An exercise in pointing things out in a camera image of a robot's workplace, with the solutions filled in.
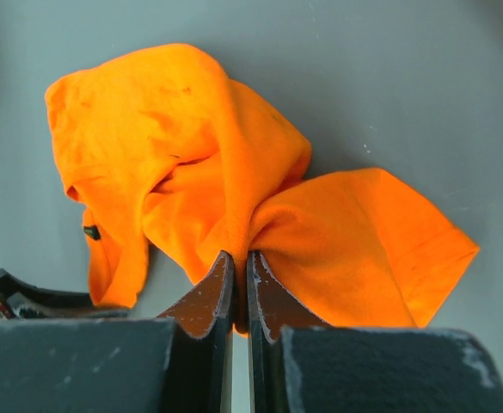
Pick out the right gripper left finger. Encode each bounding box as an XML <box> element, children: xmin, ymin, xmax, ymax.
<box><xmin>158</xmin><ymin>250</ymin><xmax>235</xmax><ymax>412</ymax></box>

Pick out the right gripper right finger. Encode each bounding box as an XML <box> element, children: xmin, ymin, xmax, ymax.
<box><xmin>246</xmin><ymin>250</ymin><xmax>330</xmax><ymax>412</ymax></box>

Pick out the orange t shirt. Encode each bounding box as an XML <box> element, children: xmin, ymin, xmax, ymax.
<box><xmin>45</xmin><ymin>44</ymin><xmax>479</xmax><ymax>328</ymax></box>

